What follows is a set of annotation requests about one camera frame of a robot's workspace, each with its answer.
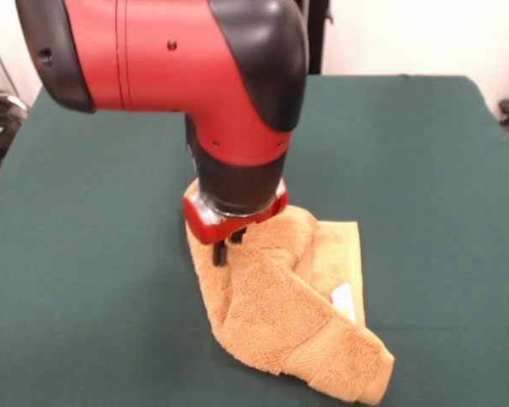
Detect tan terry cloth towel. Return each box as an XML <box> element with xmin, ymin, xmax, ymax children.
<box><xmin>182</xmin><ymin>180</ymin><xmax>396</xmax><ymax>404</ymax></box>

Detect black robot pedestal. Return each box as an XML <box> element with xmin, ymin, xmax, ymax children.
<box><xmin>299</xmin><ymin>0</ymin><xmax>334</xmax><ymax>76</ymax></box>

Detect dark green table cloth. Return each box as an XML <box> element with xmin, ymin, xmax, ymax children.
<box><xmin>0</xmin><ymin>75</ymin><xmax>509</xmax><ymax>407</ymax></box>

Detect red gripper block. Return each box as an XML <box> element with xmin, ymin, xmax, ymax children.
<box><xmin>182</xmin><ymin>177</ymin><xmax>289</xmax><ymax>268</ymax></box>

